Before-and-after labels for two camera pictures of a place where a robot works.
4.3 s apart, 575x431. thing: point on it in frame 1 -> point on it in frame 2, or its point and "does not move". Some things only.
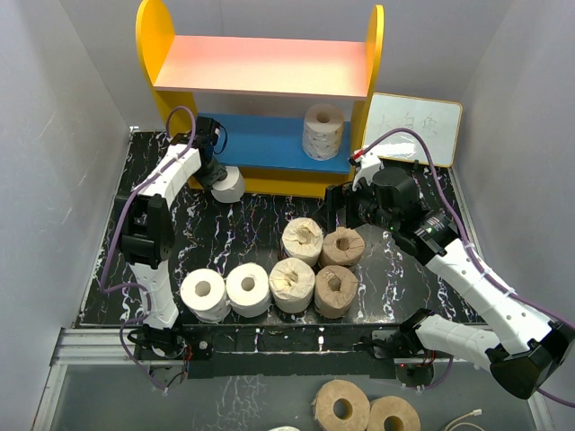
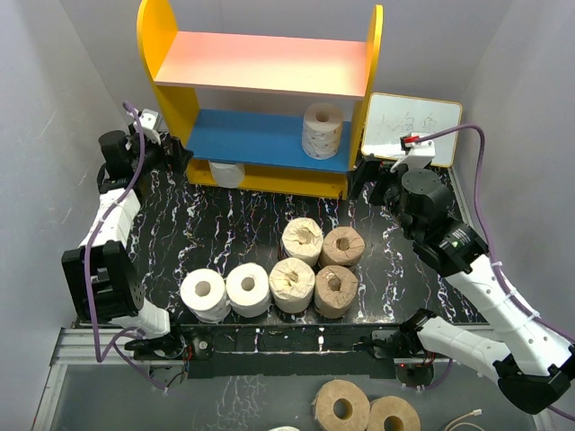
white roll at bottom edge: [284, 428] does not move
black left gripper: [216, 174] -> [178, 161]
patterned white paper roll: [322, 131] does not move
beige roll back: [303, 239] does not move
